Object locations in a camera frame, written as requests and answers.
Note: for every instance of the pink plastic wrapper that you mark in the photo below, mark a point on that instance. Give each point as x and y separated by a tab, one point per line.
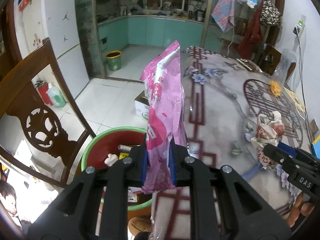
165	128

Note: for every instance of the dark brown cigarette box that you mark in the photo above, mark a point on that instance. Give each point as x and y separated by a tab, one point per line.
124	148

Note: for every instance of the white refrigerator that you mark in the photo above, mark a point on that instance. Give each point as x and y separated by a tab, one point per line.
36	20

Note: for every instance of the carved dark wooden chair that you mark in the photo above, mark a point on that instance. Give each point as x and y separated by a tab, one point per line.
40	125

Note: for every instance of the brown hanging handbag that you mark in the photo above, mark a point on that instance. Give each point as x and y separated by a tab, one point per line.
241	26

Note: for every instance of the person's right hand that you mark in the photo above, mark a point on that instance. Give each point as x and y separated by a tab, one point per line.
300	207

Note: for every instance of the clear bag with orange snacks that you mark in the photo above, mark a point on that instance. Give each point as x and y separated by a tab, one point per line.
283	71

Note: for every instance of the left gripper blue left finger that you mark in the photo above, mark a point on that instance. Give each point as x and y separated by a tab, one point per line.
94	205

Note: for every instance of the brown snack package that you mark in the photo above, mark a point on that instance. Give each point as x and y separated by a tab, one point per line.
249	65

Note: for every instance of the wooden chair at wall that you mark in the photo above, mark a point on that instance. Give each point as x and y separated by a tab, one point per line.
269	60

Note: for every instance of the teal kitchen cabinets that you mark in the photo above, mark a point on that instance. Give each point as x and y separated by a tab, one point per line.
153	31

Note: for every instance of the green yellow trash bin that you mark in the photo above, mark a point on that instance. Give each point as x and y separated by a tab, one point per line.
114	60

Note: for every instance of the crushed white paper cup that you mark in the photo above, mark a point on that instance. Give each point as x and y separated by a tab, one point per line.
111	159

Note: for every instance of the red green plastic basin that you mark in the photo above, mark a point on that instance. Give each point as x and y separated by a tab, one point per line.
106	144

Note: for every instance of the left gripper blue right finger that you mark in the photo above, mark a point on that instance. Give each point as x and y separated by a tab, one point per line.
222	204

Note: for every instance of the green detergent bottle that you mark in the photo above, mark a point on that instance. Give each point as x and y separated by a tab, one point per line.
55	96

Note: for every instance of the white cardboard box on floor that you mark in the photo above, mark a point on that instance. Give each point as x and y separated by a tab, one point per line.
142	106

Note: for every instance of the red fire extinguisher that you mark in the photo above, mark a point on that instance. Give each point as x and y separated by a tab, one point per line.
42	88

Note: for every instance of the plaid hanging towel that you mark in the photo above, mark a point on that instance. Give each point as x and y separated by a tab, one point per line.
223	14

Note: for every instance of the blue plastic toy board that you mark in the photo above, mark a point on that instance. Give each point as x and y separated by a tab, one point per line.
316	147

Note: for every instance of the red hanging garment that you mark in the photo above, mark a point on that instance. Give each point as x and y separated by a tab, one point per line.
252	37

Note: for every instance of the patterned hanging bag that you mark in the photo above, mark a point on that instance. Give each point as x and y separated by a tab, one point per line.
270	15

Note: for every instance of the wall charger plug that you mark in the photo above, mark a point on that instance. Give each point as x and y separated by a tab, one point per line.
298	29

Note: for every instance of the yellow booklet on table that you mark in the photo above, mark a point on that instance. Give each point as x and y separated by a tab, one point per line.
296	100

